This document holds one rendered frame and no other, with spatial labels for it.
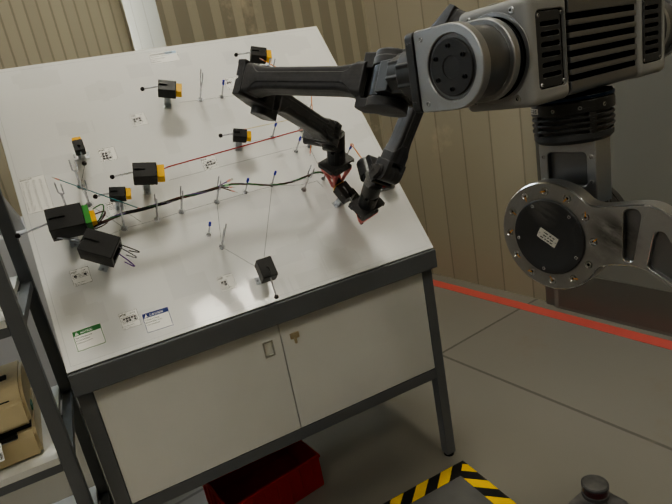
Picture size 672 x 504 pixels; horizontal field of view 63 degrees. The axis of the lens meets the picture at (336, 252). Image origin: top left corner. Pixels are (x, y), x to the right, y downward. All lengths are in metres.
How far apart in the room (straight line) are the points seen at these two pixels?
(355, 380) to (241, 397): 0.40
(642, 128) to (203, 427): 2.26
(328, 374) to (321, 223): 0.50
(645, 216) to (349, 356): 1.17
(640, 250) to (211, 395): 1.24
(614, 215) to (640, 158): 1.97
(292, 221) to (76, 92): 0.82
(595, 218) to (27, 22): 3.49
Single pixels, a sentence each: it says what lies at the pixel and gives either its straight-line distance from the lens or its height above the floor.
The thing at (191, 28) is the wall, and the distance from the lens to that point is 3.49.
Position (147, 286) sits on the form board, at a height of 1.00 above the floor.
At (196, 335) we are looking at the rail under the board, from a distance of 1.61.
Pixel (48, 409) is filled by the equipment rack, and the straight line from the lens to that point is 1.63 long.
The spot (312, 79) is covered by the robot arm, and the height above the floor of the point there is 1.47.
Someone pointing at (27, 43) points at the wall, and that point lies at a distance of 3.92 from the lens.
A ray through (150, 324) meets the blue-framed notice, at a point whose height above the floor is 0.91.
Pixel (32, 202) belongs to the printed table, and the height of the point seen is 1.29.
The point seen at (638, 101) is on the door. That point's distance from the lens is 2.90.
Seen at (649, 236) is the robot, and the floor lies 1.16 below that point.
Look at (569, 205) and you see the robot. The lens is 1.01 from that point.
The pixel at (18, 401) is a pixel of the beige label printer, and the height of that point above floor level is 0.81.
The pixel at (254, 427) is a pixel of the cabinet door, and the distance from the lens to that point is 1.84.
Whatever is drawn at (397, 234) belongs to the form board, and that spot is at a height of 0.94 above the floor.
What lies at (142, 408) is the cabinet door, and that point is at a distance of 1.71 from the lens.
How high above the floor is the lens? 1.46
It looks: 17 degrees down
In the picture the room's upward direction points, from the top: 11 degrees counter-clockwise
